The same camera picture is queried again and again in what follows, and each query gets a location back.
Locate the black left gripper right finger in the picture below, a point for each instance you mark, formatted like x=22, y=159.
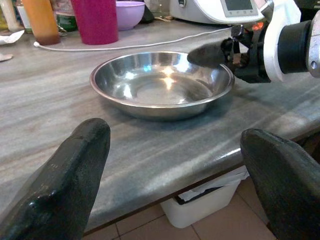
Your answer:
x=287, y=185

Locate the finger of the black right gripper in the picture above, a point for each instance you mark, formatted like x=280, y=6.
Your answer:
x=208, y=55

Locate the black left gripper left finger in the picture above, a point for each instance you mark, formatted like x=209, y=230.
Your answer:
x=62, y=180

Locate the stainless steel bowl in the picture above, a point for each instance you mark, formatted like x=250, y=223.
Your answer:
x=160, y=85

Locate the white kitchen machine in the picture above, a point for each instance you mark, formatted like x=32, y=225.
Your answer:
x=205, y=12

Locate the purple plastic bowl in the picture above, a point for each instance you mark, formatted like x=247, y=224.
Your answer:
x=130, y=15

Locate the white plastic bin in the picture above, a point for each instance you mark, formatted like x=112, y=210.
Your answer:
x=200, y=207

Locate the grey marble top table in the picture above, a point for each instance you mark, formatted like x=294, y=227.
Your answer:
x=50, y=87

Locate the magenta plastic tumbler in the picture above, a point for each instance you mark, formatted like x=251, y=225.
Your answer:
x=97, y=22

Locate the green labelled bottle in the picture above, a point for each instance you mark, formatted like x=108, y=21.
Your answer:
x=65, y=21

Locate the white tissue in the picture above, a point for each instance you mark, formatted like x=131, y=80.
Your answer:
x=10, y=38

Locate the orange sauce bottle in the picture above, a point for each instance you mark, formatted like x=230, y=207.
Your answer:
x=41, y=20

